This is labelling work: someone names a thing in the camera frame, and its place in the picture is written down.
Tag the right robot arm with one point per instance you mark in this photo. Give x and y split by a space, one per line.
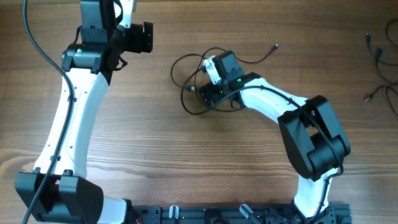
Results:
314 140

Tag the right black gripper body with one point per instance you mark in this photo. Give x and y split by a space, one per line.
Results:
208 94

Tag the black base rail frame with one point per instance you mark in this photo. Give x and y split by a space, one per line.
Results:
268 214

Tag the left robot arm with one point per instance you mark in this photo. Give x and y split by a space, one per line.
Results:
57 190

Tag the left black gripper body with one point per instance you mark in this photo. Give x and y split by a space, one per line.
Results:
134 37

